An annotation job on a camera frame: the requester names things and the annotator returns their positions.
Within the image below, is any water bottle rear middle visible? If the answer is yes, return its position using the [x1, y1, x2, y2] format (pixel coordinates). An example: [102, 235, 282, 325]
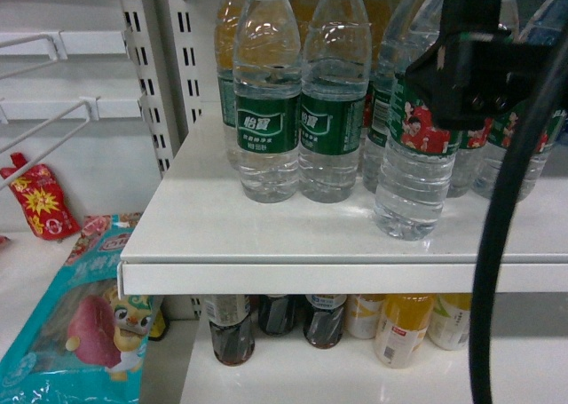
[362, 0, 425, 194]

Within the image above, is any yellow juice bottle below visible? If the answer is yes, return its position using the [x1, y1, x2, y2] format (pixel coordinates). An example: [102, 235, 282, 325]
[374, 294, 435, 368]

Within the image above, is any water bottle far right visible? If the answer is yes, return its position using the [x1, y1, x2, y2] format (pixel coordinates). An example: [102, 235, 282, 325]
[470, 0, 568, 201]

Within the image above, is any red snack pouch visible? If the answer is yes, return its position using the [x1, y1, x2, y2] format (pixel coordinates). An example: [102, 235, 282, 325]
[8, 163, 81, 241]

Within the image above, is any clear water bottle green label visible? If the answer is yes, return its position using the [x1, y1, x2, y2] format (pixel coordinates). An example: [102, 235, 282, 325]
[375, 0, 461, 241]

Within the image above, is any white wire hook rack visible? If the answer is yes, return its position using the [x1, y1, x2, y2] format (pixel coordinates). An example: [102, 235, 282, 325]
[1, 31, 68, 79]

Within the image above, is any dark tea bottle middle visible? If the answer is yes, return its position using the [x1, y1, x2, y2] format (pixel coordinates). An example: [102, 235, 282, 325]
[258, 295, 296, 337]

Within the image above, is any teal snack bag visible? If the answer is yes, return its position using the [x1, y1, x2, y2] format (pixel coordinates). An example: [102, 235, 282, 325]
[1, 213, 161, 403]

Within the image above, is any dark tea bottle left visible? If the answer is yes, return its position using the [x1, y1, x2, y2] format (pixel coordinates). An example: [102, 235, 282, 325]
[204, 294, 255, 366]

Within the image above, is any lower white wire hook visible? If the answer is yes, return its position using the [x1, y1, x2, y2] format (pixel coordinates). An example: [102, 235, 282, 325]
[1, 97, 100, 189]

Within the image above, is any white yellow bottle below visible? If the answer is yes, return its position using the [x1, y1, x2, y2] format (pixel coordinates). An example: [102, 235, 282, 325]
[345, 294, 386, 339]

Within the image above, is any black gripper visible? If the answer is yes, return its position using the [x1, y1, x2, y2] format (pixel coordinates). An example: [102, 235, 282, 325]
[404, 0, 567, 131]

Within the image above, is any water bottle front left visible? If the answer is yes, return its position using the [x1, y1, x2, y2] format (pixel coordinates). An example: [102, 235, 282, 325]
[233, 0, 302, 203]

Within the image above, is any pale green bottle below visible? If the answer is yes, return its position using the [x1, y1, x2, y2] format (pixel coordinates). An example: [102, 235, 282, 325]
[428, 293, 472, 351]

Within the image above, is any perforated white shelf upright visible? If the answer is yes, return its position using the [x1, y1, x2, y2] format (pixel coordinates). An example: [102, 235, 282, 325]
[121, 0, 201, 173]

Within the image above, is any black cable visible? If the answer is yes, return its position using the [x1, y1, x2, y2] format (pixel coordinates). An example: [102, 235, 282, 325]
[468, 30, 568, 404]

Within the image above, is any dark tea bottle blue label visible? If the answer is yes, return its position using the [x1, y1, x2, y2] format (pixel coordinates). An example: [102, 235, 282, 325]
[303, 294, 347, 349]

